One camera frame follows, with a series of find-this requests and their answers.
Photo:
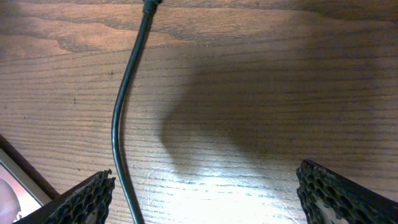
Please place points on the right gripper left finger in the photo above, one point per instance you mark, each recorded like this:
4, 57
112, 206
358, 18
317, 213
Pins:
86, 203

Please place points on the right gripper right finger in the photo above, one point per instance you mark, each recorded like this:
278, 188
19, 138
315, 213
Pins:
327, 197

